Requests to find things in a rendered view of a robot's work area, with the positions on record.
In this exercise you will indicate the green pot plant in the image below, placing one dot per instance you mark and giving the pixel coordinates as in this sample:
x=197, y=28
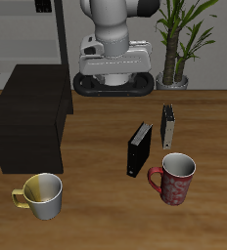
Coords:
x=171, y=55

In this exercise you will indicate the black books on shelf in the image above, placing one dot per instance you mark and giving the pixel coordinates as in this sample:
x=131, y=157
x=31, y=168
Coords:
x=43, y=5

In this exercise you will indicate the yellow and white mug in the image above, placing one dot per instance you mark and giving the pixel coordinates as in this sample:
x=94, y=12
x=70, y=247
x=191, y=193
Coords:
x=45, y=201

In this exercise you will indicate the grey background shelf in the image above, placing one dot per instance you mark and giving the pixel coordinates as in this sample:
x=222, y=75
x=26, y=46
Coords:
x=24, y=32

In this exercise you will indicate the red patterned mug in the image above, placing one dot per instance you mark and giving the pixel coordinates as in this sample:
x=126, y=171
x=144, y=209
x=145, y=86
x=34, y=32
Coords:
x=175, y=185

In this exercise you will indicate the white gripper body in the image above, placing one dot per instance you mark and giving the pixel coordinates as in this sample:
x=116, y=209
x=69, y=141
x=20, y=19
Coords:
x=118, y=65

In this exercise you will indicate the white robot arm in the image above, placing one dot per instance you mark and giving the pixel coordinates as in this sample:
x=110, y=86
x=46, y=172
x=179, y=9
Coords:
x=112, y=26

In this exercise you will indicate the dark brown desk caddy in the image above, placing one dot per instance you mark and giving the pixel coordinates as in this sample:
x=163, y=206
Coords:
x=27, y=123

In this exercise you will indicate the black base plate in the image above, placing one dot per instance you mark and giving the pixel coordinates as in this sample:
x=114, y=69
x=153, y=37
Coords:
x=82, y=88

